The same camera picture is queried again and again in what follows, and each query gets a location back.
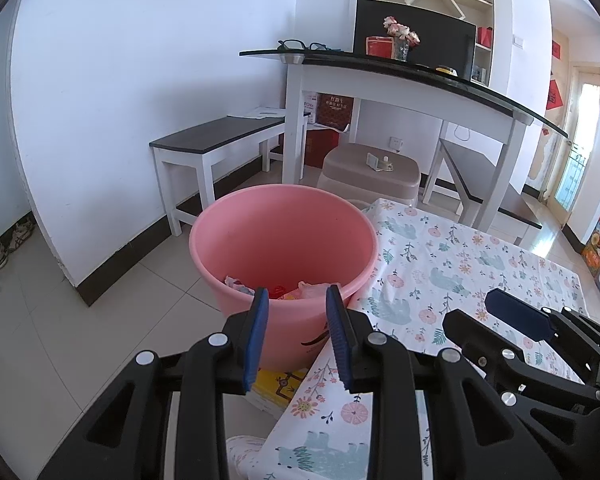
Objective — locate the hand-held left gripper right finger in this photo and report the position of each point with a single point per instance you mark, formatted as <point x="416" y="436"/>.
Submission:
<point x="339" y="340"/>

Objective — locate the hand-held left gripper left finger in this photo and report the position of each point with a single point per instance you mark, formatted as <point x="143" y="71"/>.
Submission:
<point x="254" y="340"/>

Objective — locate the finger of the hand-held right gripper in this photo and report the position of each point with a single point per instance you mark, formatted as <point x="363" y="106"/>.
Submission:
<point x="480" y="340"/>
<point x="517" y="312"/>

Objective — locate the pink plastic bucket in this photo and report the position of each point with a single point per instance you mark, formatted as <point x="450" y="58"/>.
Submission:
<point x="280" y="240"/>

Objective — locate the yellow patterned box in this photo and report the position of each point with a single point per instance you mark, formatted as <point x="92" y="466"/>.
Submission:
<point x="275" y="385"/>

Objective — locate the pink plastic bag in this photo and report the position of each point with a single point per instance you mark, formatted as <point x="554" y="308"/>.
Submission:
<point x="314" y="290"/>

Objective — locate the floral tablecloth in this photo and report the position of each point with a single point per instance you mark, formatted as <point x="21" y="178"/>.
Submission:
<point x="455" y="260"/>

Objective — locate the white pink patterned cloth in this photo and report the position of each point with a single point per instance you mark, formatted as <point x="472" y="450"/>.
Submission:
<point x="245" y="457"/>

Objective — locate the dark top white bench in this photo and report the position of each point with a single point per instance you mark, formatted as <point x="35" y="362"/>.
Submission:
<point x="485" y="180"/>
<point x="215" y="135"/>

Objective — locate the beige plastic stool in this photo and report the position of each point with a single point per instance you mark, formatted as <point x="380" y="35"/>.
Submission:
<point x="350" y="170"/>

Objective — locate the glass balcony door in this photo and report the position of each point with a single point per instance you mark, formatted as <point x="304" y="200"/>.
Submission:
<point x="577" y="150"/>

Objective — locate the white folded card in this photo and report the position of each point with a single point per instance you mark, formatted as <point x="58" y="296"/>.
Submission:
<point x="371" y="161"/>

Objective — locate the small white bottle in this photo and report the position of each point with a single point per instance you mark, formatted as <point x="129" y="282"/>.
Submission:
<point x="387" y="164"/>

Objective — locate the plain red carton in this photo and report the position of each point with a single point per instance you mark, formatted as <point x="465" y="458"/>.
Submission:
<point x="322" y="147"/>

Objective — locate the white table with glass top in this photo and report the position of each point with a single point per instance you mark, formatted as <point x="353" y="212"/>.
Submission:
<point x="292" y="125"/>

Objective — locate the red diamond paper decoration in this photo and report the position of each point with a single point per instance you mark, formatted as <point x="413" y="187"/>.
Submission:
<point x="554" y="95"/>

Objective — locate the white paper sheet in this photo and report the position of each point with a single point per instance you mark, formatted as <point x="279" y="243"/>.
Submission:
<point x="255" y="112"/>

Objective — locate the dark red carton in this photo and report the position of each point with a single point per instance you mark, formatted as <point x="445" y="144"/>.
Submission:
<point x="335" y="112"/>

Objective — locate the white red carton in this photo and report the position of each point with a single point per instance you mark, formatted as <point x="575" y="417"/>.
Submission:
<point x="311" y="107"/>

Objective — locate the small white containers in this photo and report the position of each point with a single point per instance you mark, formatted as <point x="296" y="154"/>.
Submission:
<point x="478" y="74"/>

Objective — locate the row of shoes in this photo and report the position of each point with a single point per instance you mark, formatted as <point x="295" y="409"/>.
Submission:
<point x="0" y="260"/>

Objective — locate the red gift bag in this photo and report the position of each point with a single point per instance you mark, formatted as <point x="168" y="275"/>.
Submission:
<point x="484" y="37"/>

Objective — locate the black monitor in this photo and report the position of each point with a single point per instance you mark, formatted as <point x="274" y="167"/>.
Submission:
<point x="445" y="40"/>

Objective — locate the red white box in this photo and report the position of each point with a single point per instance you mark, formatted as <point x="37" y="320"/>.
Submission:
<point x="379" y="47"/>

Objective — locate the black eyeglasses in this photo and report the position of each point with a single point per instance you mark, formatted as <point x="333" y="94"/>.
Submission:
<point x="292" y="44"/>

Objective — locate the flower bouquet in vase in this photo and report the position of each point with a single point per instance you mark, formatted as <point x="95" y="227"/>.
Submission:
<point x="400" y="32"/>

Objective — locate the white shelf unit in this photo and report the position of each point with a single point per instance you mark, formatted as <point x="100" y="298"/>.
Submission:
<point x="485" y="10"/>

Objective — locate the white wall outlet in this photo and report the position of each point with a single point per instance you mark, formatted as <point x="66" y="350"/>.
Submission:
<point x="395" y="143"/>

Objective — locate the white light switch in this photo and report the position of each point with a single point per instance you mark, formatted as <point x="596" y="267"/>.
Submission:
<point x="518" y="40"/>

